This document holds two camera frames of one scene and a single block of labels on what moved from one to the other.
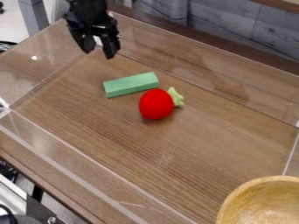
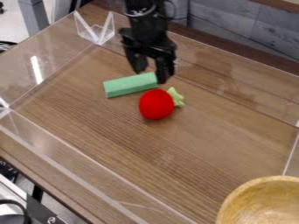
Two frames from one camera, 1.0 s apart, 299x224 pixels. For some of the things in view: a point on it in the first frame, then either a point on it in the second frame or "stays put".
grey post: [34, 15] stays put
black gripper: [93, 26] → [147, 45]
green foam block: [131, 84] stays put
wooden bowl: [265, 201] stays put
